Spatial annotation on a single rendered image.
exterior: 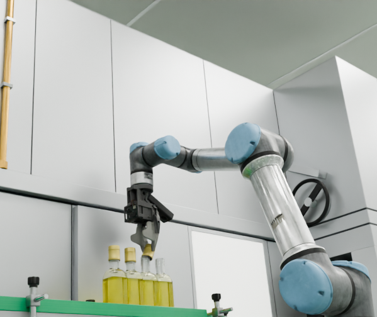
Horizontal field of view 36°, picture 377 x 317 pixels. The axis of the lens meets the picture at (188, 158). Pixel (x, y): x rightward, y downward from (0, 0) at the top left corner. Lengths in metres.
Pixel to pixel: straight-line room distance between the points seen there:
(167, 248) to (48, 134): 0.56
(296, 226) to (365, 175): 1.19
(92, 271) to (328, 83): 1.45
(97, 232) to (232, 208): 0.71
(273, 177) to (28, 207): 0.76
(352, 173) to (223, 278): 0.74
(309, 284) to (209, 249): 0.93
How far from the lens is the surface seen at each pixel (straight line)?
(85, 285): 1.85
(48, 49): 2.13
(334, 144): 2.66
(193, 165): 1.90
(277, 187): 1.49
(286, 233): 1.43
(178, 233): 2.13
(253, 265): 2.39
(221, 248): 2.27
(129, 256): 1.79
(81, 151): 2.02
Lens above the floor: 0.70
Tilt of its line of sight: 23 degrees up
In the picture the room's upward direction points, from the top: 5 degrees counter-clockwise
